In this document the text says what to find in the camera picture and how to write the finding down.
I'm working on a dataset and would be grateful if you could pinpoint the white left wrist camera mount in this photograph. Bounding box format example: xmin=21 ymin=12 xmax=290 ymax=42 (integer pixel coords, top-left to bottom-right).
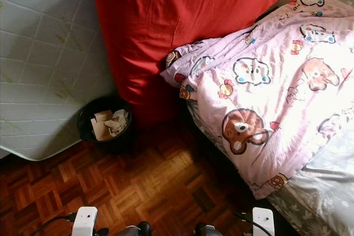
xmin=73 ymin=207 xmax=99 ymax=236

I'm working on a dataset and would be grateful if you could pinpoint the pink cartoon bear blanket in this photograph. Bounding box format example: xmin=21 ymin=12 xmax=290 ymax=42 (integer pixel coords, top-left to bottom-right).
xmin=160 ymin=0 xmax=354 ymax=201

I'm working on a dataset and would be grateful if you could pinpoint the grey robot leg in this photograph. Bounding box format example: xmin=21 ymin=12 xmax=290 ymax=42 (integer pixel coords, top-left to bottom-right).
xmin=116 ymin=221 xmax=153 ymax=236
xmin=194 ymin=222 xmax=225 ymax=236

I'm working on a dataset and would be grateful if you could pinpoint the brown cardboard piece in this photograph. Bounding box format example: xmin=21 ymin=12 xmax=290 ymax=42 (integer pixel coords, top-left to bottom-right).
xmin=91 ymin=110 xmax=114 ymax=141

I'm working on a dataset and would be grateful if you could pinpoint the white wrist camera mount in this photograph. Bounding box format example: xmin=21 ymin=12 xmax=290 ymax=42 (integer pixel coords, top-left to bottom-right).
xmin=73 ymin=207 xmax=99 ymax=236
xmin=252 ymin=207 xmax=276 ymax=236

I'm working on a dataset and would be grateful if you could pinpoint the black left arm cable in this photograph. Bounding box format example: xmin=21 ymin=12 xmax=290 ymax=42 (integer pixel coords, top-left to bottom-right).
xmin=32 ymin=213 xmax=77 ymax=236

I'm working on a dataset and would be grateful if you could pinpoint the grey left robot leg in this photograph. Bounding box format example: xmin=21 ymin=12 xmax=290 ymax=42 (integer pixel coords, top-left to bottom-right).
xmin=116 ymin=221 xmax=153 ymax=236

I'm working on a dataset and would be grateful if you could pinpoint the bed with grey floral sheet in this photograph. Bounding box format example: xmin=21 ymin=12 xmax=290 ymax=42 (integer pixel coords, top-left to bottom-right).
xmin=185 ymin=101 xmax=354 ymax=236

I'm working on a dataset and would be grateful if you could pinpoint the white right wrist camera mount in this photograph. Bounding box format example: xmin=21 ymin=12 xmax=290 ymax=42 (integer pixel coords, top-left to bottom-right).
xmin=252 ymin=207 xmax=276 ymax=236

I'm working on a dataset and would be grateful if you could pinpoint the grey right robot leg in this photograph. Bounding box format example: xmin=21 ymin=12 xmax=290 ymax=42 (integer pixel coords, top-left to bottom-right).
xmin=194 ymin=222 xmax=225 ymax=236

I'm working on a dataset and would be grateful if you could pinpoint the large red cushion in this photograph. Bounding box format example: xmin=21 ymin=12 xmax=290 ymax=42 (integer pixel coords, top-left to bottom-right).
xmin=90 ymin=0 xmax=302 ymax=129

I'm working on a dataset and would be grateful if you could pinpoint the crumpled white paper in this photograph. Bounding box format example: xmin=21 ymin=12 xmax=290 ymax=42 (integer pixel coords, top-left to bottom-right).
xmin=105 ymin=109 xmax=129 ymax=137

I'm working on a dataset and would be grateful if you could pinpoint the black waste bin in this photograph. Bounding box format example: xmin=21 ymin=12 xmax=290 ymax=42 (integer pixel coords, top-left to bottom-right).
xmin=77 ymin=95 xmax=134 ymax=144

